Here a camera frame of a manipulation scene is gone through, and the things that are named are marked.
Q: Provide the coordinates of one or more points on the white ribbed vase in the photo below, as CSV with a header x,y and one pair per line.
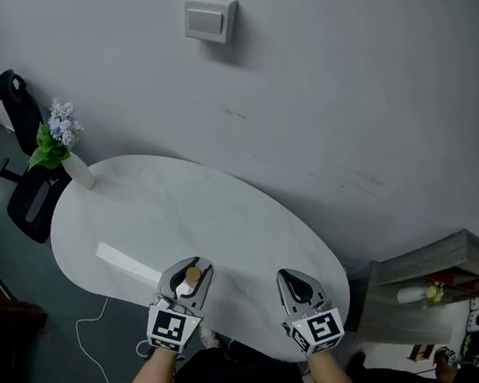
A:
x,y
80,174

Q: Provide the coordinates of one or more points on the white wall switch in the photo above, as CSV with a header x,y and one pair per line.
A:
x,y
209,20

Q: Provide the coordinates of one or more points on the person's right forearm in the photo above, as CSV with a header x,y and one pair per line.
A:
x,y
329,375

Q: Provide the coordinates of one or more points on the pale blue flower bouquet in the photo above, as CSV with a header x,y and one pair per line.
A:
x,y
55,136

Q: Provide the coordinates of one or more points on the white vase with yellow flowers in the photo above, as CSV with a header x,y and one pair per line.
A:
x,y
419,294

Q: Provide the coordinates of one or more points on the grey wooden shelf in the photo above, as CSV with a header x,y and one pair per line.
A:
x,y
423,294

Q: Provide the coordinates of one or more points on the person's white shoe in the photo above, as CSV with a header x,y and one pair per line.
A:
x,y
209,338

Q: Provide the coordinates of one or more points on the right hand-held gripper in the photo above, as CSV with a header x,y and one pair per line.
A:
x,y
319,327

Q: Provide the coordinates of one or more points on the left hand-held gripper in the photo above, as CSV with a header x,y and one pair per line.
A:
x,y
171,327

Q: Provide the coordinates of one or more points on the red book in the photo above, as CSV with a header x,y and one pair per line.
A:
x,y
458,279

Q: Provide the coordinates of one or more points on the black office chair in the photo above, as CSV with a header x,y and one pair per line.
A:
x,y
28,184

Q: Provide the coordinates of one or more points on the small bottle with cork stopper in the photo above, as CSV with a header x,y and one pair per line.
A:
x,y
191,277

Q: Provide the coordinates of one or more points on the white oval table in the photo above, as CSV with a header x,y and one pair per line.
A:
x,y
173,211

